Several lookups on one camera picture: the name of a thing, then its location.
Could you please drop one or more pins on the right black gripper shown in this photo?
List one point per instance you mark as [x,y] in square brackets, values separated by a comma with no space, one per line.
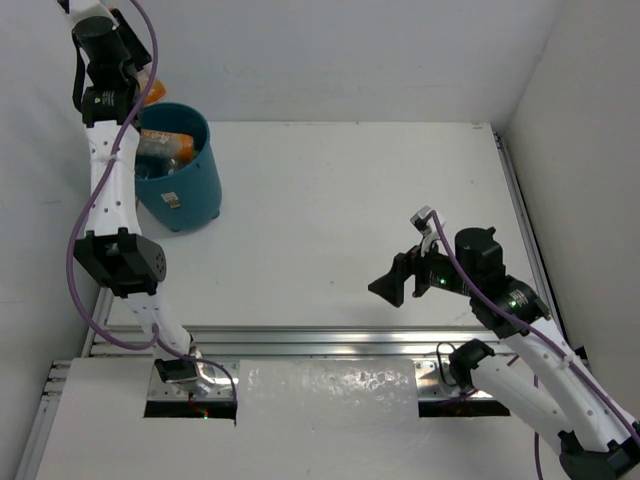
[390,285]

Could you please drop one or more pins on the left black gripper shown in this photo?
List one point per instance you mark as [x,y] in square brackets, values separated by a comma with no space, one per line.
[108,30]

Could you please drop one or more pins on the orange juice bottle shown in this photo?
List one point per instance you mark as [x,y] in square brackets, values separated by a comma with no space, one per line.
[166,145]
[156,92]

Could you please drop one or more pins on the clear crushed bottle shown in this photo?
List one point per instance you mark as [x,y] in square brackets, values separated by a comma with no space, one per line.
[147,168]

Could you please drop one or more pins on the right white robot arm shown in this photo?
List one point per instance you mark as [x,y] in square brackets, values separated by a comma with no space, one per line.
[591,435]

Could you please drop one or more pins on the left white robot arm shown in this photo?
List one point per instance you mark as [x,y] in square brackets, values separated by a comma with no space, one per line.
[107,240]

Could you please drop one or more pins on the teal plastic bin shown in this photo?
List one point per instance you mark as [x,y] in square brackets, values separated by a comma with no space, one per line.
[192,197]

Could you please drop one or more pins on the white front cover panel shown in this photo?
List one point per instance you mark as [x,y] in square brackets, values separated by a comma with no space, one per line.
[296,420]

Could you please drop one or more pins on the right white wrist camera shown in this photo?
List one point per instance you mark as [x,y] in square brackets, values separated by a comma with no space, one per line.
[423,221]

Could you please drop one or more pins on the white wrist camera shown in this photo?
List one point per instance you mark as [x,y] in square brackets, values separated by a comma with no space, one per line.
[423,221]
[77,10]

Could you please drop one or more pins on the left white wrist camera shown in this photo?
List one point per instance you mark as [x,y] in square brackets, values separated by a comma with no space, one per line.
[77,10]

